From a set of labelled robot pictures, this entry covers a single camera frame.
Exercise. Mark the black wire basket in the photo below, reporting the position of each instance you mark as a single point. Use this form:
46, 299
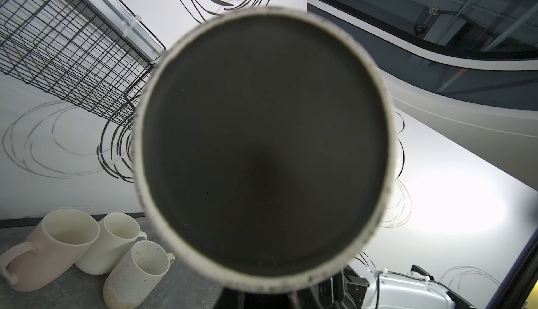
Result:
95, 54

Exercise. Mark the large white mug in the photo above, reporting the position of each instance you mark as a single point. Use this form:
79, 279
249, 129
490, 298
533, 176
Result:
118, 233

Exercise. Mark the black mug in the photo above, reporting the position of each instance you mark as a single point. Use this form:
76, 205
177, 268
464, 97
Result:
264, 153

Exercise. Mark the pink mug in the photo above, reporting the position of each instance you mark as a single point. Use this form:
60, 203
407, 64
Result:
57, 243

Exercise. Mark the cream speckled mug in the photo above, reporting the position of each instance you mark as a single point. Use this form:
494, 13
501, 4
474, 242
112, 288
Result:
136, 275

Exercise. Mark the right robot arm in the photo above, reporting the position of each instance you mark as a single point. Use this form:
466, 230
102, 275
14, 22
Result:
371, 288

